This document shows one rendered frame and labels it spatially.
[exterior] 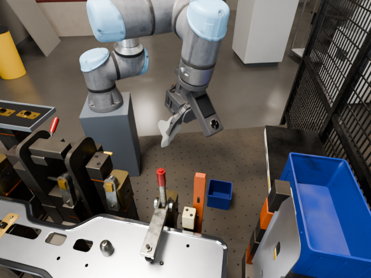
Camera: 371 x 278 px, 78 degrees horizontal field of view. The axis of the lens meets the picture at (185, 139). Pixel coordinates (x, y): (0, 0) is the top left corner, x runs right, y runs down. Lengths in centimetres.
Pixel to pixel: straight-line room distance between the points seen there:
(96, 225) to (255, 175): 85
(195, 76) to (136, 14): 16
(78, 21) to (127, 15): 587
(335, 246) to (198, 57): 61
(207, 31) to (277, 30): 387
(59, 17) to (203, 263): 614
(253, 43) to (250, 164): 306
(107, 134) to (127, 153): 15
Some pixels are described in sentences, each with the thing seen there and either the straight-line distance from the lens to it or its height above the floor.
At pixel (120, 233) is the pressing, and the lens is 75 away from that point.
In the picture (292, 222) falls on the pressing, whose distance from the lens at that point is 40.
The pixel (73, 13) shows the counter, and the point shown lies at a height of 47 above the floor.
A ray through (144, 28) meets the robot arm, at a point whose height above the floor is 153.
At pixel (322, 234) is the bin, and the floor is 103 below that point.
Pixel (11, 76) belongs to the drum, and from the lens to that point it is 467.
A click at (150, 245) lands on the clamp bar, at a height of 108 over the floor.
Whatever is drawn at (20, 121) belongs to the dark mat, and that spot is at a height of 116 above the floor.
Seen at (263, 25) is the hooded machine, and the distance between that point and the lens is 416.
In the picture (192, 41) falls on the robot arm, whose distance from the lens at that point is 45.
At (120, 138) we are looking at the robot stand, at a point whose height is 97.
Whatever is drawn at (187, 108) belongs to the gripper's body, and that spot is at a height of 136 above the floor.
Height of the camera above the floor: 165
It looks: 41 degrees down
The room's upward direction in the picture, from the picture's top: straight up
